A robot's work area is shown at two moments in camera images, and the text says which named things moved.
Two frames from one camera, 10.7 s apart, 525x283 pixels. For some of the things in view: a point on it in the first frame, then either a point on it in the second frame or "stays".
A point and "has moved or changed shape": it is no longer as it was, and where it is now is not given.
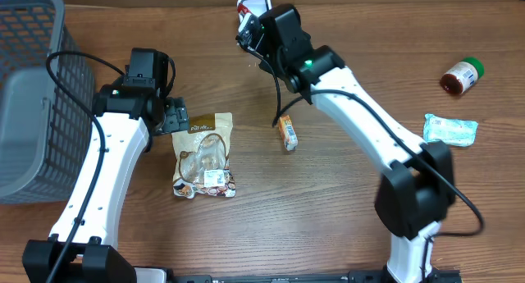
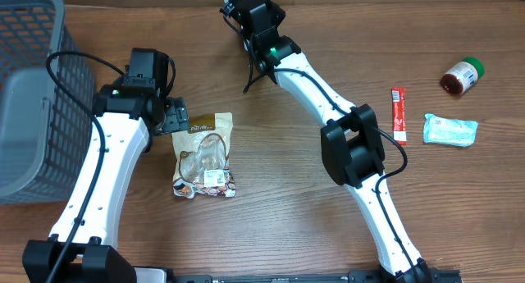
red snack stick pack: x=243 y=9 has moved or changed shape
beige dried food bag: x=202 y=157 stays
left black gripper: x=175 y=119 stays
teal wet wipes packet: x=453 y=131 stays
